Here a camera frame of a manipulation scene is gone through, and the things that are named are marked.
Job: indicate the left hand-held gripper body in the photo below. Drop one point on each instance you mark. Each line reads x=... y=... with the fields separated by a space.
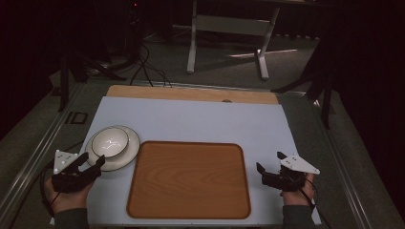
x=68 y=181

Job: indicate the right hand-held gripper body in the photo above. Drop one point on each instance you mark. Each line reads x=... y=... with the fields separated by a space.
x=288 y=178

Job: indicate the metal floor rail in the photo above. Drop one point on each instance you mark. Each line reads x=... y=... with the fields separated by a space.
x=344 y=171
x=38 y=152

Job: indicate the white bowl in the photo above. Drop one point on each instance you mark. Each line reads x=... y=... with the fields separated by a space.
x=110 y=142

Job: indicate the person's left hand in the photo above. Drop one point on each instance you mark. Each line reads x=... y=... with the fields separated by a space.
x=68 y=198

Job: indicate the black floor socket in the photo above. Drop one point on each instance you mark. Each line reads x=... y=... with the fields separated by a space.
x=76 y=118

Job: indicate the person's right hand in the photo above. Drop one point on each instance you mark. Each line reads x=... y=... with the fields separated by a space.
x=296 y=197

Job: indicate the black tripod stand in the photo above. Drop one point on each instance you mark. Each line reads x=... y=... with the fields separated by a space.
x=326 y=98
x=65 y=82

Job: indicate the white table mat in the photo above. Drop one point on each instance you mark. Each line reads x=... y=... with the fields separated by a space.
x=197 y=122

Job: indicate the brown wooden tray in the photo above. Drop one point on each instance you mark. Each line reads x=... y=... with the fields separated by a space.
x=187 y=181

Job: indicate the white metal stand frame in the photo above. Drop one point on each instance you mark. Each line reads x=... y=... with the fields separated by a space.
x=232 y=25

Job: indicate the white plate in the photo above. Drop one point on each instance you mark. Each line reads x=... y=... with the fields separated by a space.
x=129 y=156

